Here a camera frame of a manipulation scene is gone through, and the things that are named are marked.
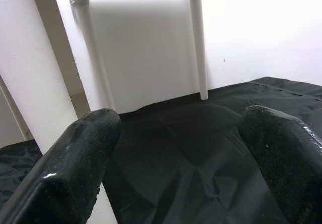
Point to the black table cloth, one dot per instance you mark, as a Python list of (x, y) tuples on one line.
[(181, 153)]

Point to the white plastic table leg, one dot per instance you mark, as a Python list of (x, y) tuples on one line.
[(88, 45), (37, 58), (198, 45)]

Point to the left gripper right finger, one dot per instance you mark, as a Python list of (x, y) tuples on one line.
[(284, 153)]

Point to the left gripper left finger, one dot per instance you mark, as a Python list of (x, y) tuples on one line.
[(68, 168)]

